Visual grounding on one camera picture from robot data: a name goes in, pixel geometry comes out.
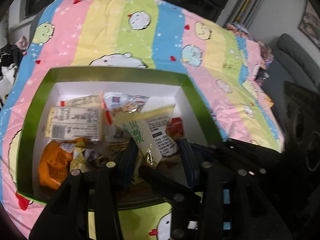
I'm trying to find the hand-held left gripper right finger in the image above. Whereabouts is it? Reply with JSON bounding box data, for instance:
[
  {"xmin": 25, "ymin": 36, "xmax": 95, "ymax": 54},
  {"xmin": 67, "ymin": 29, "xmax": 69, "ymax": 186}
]
[{"xmin": 179, "ymin": 137, "xmax": 292, "ymax": 240}]

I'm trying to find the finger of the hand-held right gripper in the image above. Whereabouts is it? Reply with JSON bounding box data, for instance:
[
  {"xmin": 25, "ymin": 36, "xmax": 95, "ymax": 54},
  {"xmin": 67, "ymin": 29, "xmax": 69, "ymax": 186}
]
[
  {"xmin": 210, "ymin": 139, "xmax": 283, "ymax": 177},
  {"xmin": 137, "ymin": 165, "xmax": 202, "ymax": 205}
]

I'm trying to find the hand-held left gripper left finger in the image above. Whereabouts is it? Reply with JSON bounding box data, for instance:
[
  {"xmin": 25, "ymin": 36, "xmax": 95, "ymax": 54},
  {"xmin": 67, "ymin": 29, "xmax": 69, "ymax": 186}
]
[{"xmin": 29, "ymin": 140, "xmax": 138, "ymax": 240}]

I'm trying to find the red orange snack packet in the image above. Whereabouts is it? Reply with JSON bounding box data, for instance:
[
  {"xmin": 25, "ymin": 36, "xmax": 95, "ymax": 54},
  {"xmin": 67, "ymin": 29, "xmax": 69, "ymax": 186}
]
[{"xmin": 166, "ymin": 117, "xmax": 184, "ymax": 138}]

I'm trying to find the pale green white packet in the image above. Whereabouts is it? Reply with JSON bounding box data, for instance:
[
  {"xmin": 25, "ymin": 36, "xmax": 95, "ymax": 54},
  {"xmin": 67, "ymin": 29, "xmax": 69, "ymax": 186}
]
[{"xmin": 112, "ymin": 104, "xmax": 180, "ymax": 165}]

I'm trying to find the gold foil snack packet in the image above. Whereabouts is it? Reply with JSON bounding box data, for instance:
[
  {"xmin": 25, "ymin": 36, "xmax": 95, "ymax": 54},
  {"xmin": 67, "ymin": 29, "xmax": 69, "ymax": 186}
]
[{"xmin": 69, "ymin": 137, "xmax": 110, "ymax": 173}]

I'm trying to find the white blue peanut packet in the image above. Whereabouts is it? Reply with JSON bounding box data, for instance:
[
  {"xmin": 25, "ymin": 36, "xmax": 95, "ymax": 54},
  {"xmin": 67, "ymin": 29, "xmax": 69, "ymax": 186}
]
[{"xmin": 102, "ymin": 91, "xmax": 150, "ymax": 130}]

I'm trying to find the clear packet with labels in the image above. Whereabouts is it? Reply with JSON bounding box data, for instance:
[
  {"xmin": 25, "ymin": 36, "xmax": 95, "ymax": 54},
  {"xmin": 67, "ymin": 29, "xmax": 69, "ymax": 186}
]
[{"xmin": 44, "ymin": 106, "xmax": 104, "ymax": 140}]

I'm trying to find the green cardboard box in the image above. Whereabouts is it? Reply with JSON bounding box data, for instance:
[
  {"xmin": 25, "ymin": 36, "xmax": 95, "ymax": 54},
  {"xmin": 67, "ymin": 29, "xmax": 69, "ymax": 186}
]
[{"xmin": 15, "ymin": 66, "xmax": 229, "ymax": 205}]

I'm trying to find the grey sofa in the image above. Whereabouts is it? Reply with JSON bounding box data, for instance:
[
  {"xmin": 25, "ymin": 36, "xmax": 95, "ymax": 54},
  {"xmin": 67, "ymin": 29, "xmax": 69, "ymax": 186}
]
[{"xmin": 260, "ymin": 34, "xmax": 320, "ymax": 98}]

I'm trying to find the colourful clothes pile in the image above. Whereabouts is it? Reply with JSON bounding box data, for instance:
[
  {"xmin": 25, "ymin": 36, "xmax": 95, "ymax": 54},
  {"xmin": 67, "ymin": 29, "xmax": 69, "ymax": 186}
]
[{"xmin": 225, "ymin": 22, "xmax": 273, "ymax": 68}]

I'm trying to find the grey yellow-trimmed curtain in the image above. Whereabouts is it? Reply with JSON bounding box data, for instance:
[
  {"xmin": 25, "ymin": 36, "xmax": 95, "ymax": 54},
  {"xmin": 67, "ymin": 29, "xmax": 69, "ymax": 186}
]
[{"xmin": 217, "ymin": 0, "xmax": 268, "ymax": 28}]

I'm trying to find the striped cartoon printed blanket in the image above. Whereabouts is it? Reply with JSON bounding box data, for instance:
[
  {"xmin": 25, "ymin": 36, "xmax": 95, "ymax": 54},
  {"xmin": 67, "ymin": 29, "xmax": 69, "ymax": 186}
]
[{"xmin": 0, "ymin": 0, "xmax": 285, "ymax": 240}]

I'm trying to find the black white clothes pile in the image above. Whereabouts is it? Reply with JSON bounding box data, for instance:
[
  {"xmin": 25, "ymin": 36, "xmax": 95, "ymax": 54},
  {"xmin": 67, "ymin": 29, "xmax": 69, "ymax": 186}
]
[{"xmin": 0, "ymin": 36, "xmax": 28, "ymax": 80}]

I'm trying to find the framed wall picture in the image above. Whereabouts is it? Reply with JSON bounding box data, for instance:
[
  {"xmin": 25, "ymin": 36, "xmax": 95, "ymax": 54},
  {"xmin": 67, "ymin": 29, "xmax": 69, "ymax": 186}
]
[{"xmin": 299, "ymin": 1, "xmax": 320, "ymax": 43}]

